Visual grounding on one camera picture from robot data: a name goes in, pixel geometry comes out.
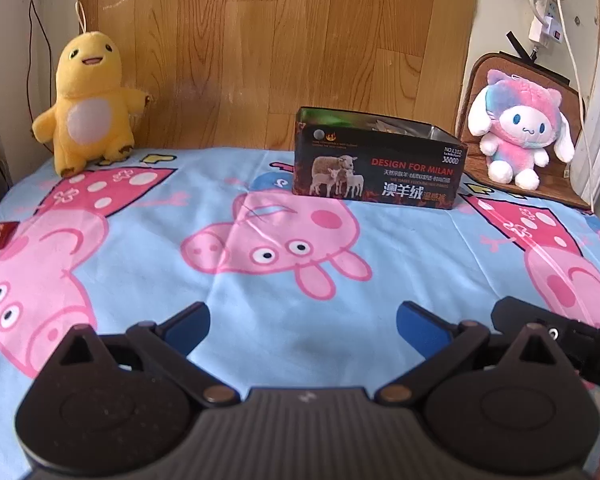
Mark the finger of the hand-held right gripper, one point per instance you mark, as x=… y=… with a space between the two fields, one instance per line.
x=580 y=350

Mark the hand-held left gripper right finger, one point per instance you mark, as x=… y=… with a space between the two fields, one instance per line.
x=420 y=332

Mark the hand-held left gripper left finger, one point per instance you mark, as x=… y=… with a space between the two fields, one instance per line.
x=187 y=327

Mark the black tin box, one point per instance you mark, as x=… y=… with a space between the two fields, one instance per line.
x=380 y=180

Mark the printed blue cartoon blanket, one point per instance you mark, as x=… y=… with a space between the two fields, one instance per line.
x=280 y=260

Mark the brown seat cushion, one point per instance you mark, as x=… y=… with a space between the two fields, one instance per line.
x=560 y=182

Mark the pink and blue plush toy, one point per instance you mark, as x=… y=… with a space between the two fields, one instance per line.
x=520 y=125

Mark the yellow plush toy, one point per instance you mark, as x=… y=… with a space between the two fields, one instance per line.
x=90 y=110

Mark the black tape strip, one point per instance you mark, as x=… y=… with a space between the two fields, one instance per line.
x=520 y=45

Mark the wood grain board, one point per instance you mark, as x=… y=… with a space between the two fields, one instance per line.
x=280 y=35

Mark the white charger plug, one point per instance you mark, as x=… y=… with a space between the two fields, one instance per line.
x=542 y=30

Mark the white wall power strip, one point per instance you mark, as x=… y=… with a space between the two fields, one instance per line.
x=550 y=2

